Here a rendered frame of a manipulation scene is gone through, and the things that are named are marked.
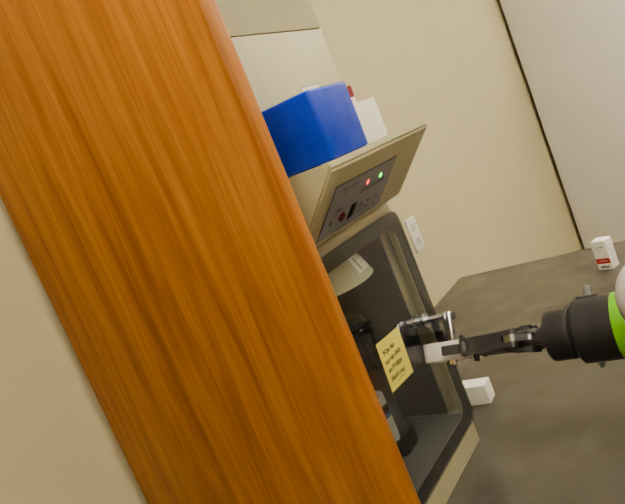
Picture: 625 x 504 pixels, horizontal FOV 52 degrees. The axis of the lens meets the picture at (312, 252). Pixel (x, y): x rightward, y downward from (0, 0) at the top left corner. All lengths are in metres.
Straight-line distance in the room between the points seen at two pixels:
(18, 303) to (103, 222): 0.24
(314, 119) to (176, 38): 0.18
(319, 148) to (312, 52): 0.29
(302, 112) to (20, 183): 0.45
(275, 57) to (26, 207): 0.43
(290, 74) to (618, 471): 0.75
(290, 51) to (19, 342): 0.60
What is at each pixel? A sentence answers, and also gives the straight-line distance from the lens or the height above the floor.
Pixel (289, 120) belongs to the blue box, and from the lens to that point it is 0.81.
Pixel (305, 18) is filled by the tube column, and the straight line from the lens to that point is 1.08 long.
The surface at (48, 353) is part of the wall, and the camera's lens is 1.10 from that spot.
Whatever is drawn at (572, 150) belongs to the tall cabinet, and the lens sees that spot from 3.88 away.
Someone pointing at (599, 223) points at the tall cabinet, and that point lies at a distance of 3.96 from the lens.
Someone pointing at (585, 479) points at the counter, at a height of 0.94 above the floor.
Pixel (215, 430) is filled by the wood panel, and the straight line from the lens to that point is 0.94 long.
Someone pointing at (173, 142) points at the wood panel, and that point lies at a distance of 0.78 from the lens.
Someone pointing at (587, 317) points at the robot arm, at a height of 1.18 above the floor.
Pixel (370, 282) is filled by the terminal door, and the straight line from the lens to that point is 0.97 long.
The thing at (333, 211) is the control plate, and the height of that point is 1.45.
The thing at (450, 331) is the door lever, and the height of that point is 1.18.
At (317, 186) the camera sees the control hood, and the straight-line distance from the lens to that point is 0.77.
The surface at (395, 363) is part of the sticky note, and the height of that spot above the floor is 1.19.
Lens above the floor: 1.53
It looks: 8 degrees down
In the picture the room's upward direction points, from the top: 22 degrees counter-clockwise
